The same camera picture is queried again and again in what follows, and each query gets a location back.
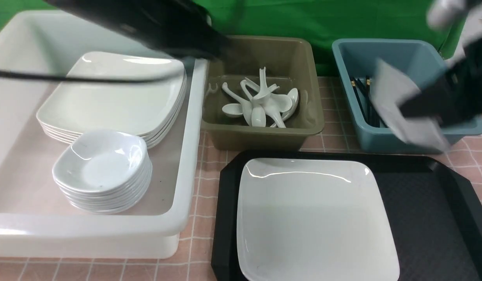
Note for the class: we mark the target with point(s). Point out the white square rice plate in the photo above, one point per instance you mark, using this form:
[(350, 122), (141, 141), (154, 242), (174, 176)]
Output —
[(313, 220)]

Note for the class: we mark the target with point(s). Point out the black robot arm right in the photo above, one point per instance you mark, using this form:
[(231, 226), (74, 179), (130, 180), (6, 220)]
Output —
[(455, 96)]

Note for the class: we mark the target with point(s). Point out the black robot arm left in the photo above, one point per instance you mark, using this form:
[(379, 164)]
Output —
[(177, 27)]

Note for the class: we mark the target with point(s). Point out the white spoons pile in bin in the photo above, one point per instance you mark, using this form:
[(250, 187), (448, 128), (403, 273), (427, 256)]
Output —
[(261, 102)]

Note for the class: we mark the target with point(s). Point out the olive green plastic bin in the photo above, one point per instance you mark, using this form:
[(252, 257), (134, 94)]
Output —
[(289, 63)]

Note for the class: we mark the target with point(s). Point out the stack of white square plates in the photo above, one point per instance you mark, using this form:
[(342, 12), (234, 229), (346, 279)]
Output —
[(145, 110)]

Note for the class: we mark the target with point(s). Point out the black chopsticks in blue bin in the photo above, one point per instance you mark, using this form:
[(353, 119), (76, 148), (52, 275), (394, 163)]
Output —
[(362, 90)]

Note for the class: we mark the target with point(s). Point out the blue plastic bin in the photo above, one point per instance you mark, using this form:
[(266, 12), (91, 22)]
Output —
[(398, 69)]

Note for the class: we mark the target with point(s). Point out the stack of small white bowls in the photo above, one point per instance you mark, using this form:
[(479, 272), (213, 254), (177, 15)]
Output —
[(104, 172)]

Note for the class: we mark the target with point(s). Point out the green backdrop cloth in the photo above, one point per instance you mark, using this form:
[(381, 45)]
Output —
[(336, 18)]

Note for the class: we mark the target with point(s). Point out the black serving tray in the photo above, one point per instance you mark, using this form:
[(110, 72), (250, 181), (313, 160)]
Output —
[(434, 212)]

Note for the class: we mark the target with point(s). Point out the large white plastic bin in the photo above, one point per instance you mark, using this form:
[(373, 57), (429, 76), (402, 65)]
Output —
[(36, 219)]

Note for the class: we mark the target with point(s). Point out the pink checkered tablecloth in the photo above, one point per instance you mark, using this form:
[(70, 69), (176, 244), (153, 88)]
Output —
[(192, 259)]

